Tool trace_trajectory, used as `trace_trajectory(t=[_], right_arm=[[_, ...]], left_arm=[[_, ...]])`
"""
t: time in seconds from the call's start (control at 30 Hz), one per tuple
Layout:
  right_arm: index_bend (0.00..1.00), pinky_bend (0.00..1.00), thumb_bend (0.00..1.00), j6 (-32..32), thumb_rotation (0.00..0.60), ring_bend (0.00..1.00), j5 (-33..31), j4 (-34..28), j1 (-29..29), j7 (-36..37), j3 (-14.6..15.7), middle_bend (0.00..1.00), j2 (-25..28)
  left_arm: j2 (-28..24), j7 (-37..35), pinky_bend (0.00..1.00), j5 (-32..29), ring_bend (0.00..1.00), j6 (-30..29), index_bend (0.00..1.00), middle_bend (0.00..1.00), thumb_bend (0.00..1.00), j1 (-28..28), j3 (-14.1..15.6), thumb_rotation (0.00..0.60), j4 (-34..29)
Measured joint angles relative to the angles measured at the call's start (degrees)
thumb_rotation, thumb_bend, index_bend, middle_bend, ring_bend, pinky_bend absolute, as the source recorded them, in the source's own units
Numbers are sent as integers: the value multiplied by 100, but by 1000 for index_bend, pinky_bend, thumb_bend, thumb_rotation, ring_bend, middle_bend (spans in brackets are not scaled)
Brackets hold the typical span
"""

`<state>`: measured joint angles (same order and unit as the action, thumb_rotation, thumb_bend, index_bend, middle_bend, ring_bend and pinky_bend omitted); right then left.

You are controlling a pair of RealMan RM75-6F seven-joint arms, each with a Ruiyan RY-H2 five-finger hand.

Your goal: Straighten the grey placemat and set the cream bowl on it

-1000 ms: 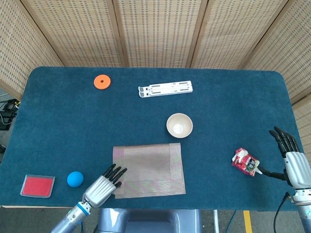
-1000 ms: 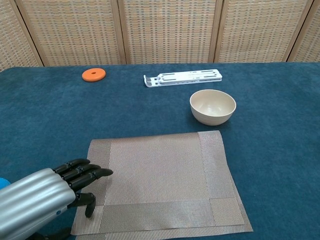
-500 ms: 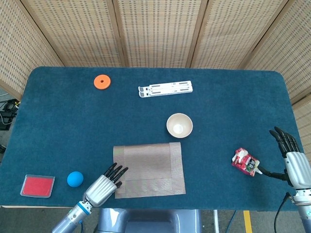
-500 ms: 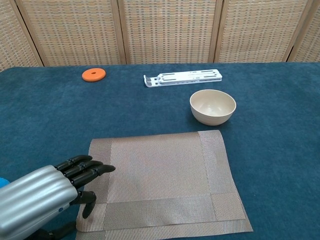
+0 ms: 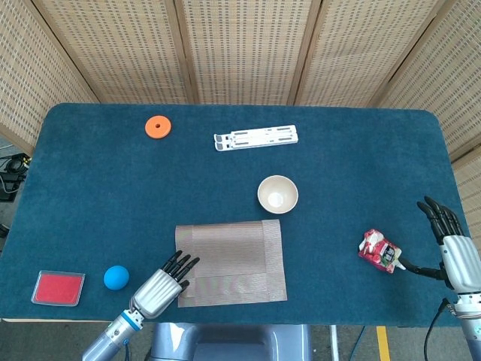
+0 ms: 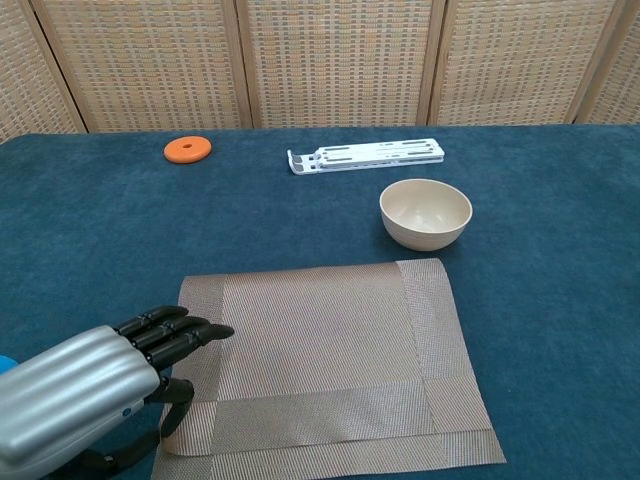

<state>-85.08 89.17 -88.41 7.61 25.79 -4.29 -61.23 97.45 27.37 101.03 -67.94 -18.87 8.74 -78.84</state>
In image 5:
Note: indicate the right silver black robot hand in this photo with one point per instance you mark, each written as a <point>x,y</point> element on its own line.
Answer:
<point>462,263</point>

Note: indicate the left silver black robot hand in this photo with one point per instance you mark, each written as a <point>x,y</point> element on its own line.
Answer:
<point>158,293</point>

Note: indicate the brown woven placemat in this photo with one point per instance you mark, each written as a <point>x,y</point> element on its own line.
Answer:
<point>233,248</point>

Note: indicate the beige bowl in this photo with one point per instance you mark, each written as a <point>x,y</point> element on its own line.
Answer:
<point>278,195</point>

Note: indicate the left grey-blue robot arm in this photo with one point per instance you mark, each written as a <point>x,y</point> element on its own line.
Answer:
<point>109,338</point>

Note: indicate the blue ball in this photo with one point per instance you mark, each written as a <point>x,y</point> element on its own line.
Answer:
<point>116,278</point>

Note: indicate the woven screen panel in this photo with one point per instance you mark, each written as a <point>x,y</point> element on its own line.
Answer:
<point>451,75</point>
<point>37,75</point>
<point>471,195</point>
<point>248,49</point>
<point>357,49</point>
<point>124,49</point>

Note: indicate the grey-blue robot torso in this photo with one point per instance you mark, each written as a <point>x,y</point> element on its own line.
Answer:
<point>225,338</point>

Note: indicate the red drink pouch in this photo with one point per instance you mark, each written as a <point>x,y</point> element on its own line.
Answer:
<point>379,252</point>

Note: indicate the red ink pad case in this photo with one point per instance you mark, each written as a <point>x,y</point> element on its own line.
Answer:
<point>58,289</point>

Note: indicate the white table leg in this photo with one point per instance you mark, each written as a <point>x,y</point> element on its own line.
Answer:
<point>334,346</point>

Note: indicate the orange disc with hole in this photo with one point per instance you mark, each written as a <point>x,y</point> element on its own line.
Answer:
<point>152,129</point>

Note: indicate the blue velvet tablecloth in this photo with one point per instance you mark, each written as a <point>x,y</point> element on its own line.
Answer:
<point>338,150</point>

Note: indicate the white folding stand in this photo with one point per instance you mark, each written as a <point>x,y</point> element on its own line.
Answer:
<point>255,138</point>

